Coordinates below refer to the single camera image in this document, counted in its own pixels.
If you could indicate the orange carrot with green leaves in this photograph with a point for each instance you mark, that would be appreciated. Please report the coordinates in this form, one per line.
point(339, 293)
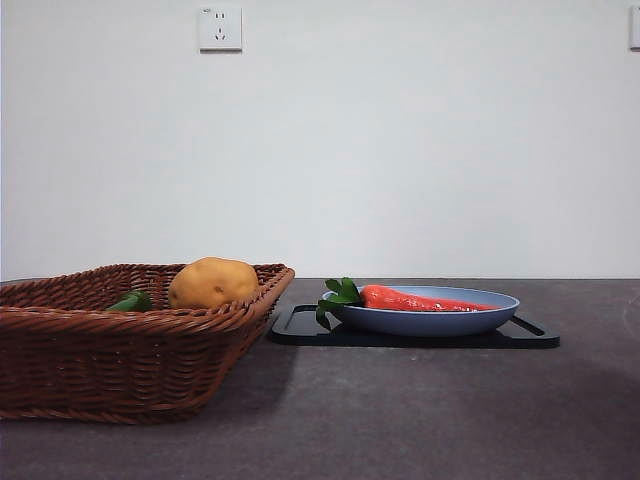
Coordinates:
point(400, 299)

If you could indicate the light blue round plate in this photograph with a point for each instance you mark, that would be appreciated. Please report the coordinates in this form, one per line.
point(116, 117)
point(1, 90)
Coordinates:
point(425, 322)

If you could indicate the black rectangular tray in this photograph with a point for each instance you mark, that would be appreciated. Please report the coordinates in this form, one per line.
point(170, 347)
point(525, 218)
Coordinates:
point(310, 336)

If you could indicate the yellow-brown potato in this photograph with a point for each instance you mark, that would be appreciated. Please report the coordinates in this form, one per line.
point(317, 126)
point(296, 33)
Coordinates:
point(212, 282)

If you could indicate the green pepper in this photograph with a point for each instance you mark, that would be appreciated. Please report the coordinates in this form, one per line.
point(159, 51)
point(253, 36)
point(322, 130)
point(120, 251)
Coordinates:
point(132, 301)

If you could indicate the brown wicker basket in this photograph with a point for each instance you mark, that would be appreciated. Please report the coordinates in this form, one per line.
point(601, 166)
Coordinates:
point(100, 360)

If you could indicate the white wall socket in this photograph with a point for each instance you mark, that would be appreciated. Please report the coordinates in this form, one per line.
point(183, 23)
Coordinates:
point(221, 27)

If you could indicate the white wall plate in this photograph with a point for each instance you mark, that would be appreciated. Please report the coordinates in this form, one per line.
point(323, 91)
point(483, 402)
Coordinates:
point(635, 27)

